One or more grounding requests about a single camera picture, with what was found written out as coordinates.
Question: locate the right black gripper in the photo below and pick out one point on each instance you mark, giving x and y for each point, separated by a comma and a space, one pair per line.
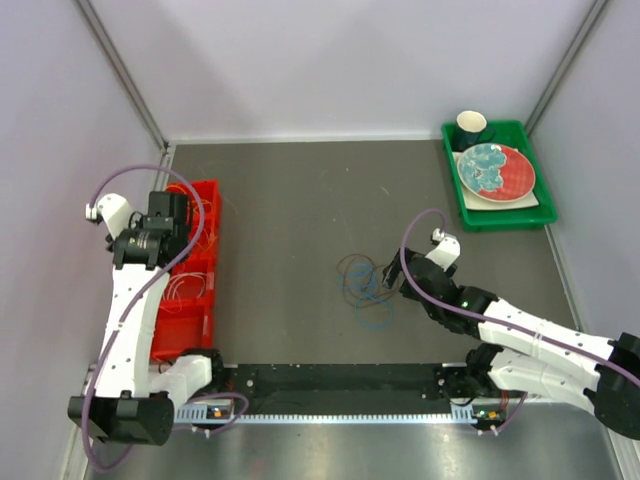
392, 272

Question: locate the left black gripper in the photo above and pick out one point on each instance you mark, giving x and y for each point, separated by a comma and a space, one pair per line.
135, 222

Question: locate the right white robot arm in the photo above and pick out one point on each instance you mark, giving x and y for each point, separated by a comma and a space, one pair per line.
520, 351

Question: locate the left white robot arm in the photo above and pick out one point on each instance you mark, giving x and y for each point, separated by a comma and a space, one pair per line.
125, 401

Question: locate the red compartment bin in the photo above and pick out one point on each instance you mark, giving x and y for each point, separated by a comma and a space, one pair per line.
185, 319

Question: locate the white square plate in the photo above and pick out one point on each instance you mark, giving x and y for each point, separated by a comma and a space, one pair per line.
473, 203

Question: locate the red and blue plate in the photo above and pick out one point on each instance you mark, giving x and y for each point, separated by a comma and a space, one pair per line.
496, 173

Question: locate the dark green mug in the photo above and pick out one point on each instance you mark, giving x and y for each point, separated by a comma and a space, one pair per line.
471, 128

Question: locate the green plastic tray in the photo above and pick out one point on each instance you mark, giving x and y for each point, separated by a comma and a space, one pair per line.
510, 133

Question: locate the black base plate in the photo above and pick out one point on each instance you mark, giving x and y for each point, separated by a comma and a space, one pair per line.
348, 389

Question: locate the white slotted cable duct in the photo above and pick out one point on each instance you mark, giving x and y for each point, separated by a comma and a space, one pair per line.
218, 413

